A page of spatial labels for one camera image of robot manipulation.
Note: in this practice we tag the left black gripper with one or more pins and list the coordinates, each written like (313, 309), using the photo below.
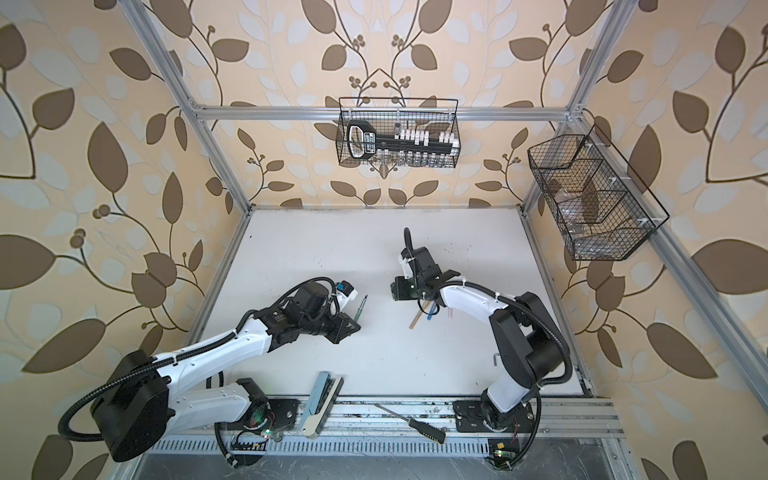
(341, 331)

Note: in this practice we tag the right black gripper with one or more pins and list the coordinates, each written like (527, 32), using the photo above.
(399, 290)

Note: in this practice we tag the green pen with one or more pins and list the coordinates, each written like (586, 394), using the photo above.
(360, 309)

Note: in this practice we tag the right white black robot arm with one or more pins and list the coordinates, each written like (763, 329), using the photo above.
(531, 346)

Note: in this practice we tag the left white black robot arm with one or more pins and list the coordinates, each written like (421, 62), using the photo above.
(148, 397)

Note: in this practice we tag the light blue stapler tool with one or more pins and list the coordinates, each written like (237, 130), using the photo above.
(319, 404)

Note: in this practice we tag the black socket tool set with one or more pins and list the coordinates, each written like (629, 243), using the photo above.
(364, 142)

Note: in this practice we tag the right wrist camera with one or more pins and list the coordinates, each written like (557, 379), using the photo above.
(405, 263)

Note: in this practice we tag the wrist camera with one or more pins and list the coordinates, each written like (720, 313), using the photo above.
(345, 292)
(405, 263)

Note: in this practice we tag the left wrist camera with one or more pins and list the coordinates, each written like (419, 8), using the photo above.
(345, 292)

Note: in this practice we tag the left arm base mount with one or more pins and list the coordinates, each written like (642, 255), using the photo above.
(244, 442)

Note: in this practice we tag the black handled screwdriver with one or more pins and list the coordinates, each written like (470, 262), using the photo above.
(424, 429)

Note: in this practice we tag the center black wire basket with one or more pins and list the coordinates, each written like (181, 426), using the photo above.
(430, 113)

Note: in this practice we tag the black wire basket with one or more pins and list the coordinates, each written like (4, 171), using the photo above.
(602, 207)
(430, 113)

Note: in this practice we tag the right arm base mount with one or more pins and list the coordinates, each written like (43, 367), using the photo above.
(519, 428)

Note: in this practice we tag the right black wire basket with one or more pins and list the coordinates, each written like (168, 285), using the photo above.
(602, 207)

